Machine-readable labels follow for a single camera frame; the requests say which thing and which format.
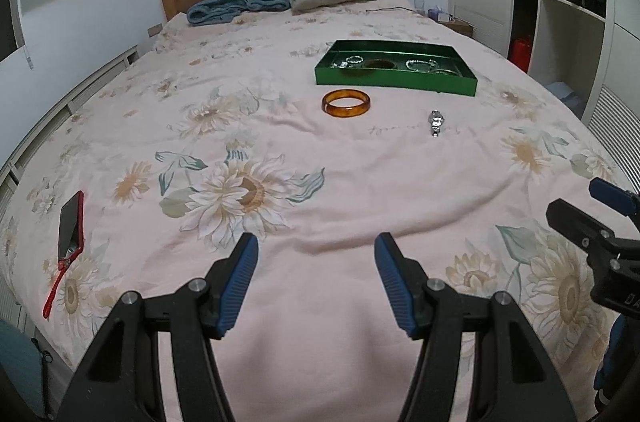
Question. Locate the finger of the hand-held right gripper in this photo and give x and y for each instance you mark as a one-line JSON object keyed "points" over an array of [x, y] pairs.
{"points": [[615, 197], [575, 222]]}

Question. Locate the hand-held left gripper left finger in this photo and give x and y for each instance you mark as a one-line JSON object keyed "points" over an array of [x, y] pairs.
{"points": [[235, 287]]}

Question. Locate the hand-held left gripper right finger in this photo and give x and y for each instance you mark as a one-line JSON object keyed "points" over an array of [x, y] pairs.
{"points": [[395, 287]]}

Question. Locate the thin silver bangle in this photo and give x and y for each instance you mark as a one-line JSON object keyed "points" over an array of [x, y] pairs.
{"points": [[446, 73]]}

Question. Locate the green rectangular tray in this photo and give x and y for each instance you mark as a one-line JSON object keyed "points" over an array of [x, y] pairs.
{"points": [[390, 81]]}

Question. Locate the dark brown bangle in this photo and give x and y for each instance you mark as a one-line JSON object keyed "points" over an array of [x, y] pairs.
{"points": [[378, 70]]}

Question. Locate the person's right forearm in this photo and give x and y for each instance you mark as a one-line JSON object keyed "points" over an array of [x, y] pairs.
{"points": [[610, 352]]}

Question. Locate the white louvred panel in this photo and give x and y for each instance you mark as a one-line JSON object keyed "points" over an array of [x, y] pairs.
{"points": [[617, 117]]}

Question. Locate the bed with floral sheet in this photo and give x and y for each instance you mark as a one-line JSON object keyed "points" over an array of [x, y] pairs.
{"points": [[310, 202]]}

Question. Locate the silver wrist watch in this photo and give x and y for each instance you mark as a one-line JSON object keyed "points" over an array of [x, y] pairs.
{"points": [[435, 122]]}

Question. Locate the red bag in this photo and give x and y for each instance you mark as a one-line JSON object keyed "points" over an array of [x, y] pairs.
{"points": [[521, 51]]}

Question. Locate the red smartphone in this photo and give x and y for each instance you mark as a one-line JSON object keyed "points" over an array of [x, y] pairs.
{"points": [[70, 219]]}

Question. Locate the amber translucent bangle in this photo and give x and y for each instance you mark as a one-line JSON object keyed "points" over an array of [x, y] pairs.
{"points": [[345, 114]]}

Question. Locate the wooden nightstand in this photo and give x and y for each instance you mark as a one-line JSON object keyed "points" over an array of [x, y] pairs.
{"points": [[462, 28]]}

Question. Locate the blue fabric bag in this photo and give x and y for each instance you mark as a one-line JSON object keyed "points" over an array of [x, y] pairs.
{"points": [[22, 362]]}

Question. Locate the tissue box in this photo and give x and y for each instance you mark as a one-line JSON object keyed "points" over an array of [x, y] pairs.
{"points": [[440, 13]]}

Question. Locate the white low cabinet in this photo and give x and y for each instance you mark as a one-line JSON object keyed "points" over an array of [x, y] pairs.
{"points": [[75, 92]]}

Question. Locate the glass cup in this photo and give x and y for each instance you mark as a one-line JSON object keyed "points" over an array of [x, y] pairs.
{"points": [[419, 4]]}

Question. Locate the large blue folded blanket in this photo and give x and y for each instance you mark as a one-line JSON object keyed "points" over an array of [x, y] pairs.
{"points": [[217, 10]]}

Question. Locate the small blue folded blanket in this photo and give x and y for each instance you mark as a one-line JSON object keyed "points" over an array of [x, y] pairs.
{"points": [[270, 1]]}

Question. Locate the wall socket plate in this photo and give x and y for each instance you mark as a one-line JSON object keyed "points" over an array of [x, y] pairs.
{"points": [[155, 31]]}

